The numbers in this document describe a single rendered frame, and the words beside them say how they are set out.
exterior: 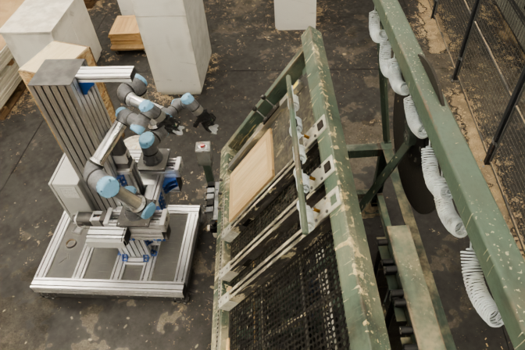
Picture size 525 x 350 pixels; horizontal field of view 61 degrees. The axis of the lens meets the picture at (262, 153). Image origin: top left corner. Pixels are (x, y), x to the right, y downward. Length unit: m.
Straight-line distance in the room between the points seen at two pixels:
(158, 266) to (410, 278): 2.44
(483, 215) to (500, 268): 0.20
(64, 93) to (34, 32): 3.09
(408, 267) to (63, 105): 2.01
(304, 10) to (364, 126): 2.17
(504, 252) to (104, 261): 3.21
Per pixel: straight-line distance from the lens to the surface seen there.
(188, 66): 5.39
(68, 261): 4.22
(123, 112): 2.69
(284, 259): 2.34
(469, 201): 1.69
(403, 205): 3.43
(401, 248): 2.00
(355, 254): 1.82
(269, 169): 2.85
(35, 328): 4.28
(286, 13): 6.58
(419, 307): 1.88
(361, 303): 1.73
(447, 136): 1.89
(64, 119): 2.88
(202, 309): 3.87
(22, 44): 6.00
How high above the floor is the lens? 3.46
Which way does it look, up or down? 46 degrees down
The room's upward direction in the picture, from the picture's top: 5 degrees counter-clockwise
